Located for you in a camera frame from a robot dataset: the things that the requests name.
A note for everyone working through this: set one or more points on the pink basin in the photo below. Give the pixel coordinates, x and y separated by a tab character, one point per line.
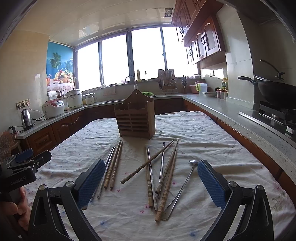
193	87

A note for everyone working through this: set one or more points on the white plate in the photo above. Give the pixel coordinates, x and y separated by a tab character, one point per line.
210	94

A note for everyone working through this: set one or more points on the gas stove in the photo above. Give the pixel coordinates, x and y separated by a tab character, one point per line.
277	120

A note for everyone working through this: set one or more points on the steel electric kettle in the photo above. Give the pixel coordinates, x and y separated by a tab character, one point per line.
26	120

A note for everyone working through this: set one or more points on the yellow oil bottle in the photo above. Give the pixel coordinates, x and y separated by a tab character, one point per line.
224	84

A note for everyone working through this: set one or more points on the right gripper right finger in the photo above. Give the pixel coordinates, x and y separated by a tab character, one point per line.
256	222

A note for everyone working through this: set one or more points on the white green pitcher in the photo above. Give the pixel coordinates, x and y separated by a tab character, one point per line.
201	87

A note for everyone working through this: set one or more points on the person's left hand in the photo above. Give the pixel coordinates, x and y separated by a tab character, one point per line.
23	209

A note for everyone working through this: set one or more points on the green colander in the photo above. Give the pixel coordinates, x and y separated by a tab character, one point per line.
149	94

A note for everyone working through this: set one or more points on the white red rice cooker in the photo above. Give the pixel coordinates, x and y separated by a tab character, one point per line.
53	108

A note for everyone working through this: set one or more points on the sink faucet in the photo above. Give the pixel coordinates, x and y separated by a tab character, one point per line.
131	79

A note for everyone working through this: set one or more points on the wooden upper cabinets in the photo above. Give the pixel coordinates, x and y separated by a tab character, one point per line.
199	31

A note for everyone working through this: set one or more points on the black wok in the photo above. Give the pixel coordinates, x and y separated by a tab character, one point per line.
275	92

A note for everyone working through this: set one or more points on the small white slow cooker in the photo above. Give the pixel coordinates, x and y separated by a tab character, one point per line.
89	98

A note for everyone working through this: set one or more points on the wooden chopstick pair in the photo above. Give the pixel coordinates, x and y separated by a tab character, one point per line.
115	168
110	169

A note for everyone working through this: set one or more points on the diagonal dark wooden chopstick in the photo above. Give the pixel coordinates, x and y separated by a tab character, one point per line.
146	163

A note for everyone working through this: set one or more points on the dish soap bottle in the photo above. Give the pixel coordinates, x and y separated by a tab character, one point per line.
138	76

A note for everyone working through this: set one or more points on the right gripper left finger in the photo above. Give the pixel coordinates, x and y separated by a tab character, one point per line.
46	221

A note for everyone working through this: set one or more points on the large white cooker pot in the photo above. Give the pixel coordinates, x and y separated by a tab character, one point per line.
74	99

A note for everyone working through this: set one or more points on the wall power outlet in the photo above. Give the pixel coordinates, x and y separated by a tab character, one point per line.
23	103

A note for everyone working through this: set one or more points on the paper towel roll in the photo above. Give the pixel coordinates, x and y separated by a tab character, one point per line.
52	95

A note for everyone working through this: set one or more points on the tropical fruit poster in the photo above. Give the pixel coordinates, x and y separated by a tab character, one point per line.
59	67

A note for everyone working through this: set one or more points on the wooden utensil holder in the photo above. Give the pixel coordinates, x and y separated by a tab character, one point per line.
135	116

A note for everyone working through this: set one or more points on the dish drying rack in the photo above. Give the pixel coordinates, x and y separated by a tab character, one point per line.
167	81

